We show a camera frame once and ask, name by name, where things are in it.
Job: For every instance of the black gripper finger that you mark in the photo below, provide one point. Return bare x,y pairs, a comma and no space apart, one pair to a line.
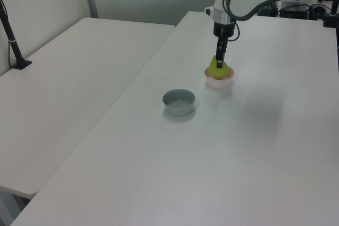
219,54
226,46

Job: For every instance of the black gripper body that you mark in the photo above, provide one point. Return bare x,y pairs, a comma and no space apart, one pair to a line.
228,28

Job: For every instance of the green pear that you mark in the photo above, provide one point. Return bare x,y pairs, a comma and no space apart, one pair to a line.
222,71

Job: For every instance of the pink plastic bowl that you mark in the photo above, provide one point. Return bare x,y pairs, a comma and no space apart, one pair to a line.
219,82

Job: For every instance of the grey plastic bowl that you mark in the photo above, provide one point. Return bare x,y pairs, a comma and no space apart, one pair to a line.
178,103

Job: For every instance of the black electronics box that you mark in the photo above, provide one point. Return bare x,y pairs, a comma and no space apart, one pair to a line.
294,10

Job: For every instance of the grey table leg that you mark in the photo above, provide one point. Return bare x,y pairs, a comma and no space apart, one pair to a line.
13,210

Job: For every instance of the black clamp mount pole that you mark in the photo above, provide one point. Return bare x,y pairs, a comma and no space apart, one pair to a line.
329,18

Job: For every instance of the black camera stand pole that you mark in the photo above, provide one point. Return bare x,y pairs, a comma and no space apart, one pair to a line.
12,43

